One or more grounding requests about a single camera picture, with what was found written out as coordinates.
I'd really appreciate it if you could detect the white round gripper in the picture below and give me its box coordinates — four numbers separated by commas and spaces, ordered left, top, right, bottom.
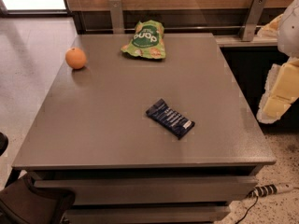
256, 0, 299, 124

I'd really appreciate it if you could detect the blue rxbar blueberry wrapper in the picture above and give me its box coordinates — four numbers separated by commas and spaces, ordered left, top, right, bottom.
146, 99, 195, 140

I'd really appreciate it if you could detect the green rice chip bag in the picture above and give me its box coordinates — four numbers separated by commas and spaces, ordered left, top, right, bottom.
121, 21, 166, 60

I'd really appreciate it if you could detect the white power strip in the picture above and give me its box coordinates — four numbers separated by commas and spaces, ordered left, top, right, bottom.
247, 182, 295, 200

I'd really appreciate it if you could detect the orange fruit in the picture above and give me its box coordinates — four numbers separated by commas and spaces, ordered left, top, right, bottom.
65, 47, 87, 69

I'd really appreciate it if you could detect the upper grey drawer front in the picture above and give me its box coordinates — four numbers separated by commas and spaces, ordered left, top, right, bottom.
35, 176, 257, 205

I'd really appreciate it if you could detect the grey drawer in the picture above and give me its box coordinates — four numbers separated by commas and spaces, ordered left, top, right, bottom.
65, 206, 230, 224
35, 176, 257, 205

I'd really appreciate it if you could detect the lower grey drawer front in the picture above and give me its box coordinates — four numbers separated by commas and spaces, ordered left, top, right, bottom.
65, 206, 230, 224

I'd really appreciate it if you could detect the dark brown chair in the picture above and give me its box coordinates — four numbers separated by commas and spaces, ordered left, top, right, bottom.
0, 132, 77, 224

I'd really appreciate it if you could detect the right metal wall bracket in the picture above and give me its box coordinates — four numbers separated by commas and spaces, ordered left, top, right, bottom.
239, 0, 267, 42

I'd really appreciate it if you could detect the metal wall bracket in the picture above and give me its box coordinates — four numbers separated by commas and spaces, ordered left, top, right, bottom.
239, 0, 267, 42
108, 0, 124, 34

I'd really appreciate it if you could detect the black power cable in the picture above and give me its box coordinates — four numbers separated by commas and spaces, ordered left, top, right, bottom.
235, 195, 260, 224

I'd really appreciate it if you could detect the left metal wall bracket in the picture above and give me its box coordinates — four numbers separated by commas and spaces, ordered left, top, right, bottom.
108, 0, 124, 34

